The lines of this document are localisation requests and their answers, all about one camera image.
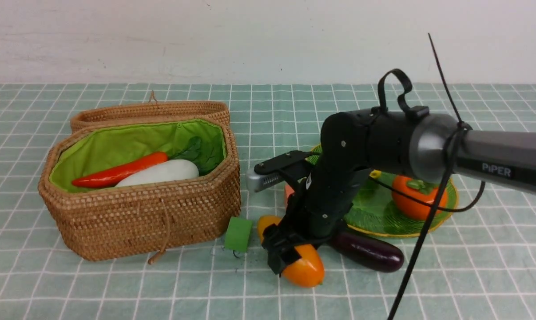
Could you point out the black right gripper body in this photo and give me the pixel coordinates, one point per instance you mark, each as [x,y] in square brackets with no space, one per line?
[319,204]

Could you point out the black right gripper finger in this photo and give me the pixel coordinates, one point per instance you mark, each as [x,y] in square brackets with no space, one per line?
[279,243]

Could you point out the orange yellow mango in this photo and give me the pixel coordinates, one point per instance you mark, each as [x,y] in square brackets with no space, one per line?
[308,271]

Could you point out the purple eggplant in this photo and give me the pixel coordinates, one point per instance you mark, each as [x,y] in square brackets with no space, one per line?
[367,251]

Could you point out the orange persimmon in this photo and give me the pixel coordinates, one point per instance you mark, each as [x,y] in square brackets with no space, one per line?
[413,197]

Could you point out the white radish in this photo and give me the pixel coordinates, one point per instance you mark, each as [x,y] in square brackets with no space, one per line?
[170,170]

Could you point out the red chili pepper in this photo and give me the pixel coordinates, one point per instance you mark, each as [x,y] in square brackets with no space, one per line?
[111,176]

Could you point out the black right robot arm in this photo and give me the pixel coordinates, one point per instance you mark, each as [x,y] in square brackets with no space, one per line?
[355,143]

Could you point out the orange foam cube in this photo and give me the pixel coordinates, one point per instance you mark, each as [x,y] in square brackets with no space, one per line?
[288,190]

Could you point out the green foam cube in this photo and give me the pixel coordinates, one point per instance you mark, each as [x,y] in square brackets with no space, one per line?
[238,234]

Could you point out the green leaf-shaped glass plate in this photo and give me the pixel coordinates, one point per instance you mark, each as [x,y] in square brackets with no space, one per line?
[374,211]

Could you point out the woven rattan basket green lining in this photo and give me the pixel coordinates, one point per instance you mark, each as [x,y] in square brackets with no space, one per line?
[109,223]

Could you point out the woven rattan basket lid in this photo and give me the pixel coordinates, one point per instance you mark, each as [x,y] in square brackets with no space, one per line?
[215,110]

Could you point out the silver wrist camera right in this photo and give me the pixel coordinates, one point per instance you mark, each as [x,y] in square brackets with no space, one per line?
[290,167]

